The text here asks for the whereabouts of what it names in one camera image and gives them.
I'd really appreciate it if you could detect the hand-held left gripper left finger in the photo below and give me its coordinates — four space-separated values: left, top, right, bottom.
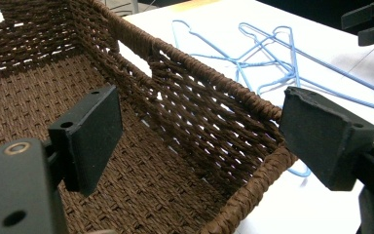
48 85 124 197

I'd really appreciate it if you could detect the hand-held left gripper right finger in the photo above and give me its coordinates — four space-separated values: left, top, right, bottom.
278 86 374 193

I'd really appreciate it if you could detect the brown woven basket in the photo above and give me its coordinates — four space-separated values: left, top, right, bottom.
0 0 298 234

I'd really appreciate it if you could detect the metal stand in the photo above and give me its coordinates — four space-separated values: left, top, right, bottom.
103 0 159 17

